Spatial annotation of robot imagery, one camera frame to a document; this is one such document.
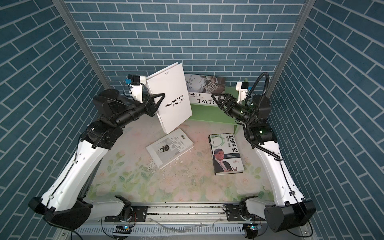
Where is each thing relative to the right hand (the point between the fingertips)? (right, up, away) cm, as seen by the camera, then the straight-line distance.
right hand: (212, 97), depth 61 cm
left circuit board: (-43, -63, +11) cm, 77 cm away
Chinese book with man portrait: (+11, -33, +28) cm, 45 cm away
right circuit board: (+20, -62, +11) cm, 66 cm away
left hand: (-20, +1, -3) cm, 20 cm away
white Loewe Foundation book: (-4, +2, +24) cm, 24 cm away
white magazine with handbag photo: (-26, -28, +33) cm, 50 cm away
